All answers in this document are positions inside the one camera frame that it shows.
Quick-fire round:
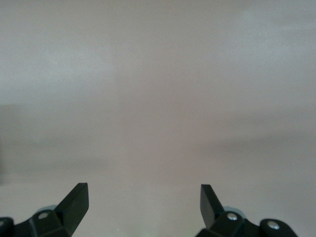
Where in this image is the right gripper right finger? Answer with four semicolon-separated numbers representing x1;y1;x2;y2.
195;184;297;237

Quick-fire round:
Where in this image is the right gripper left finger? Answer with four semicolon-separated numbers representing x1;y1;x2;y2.
0;182;89;237

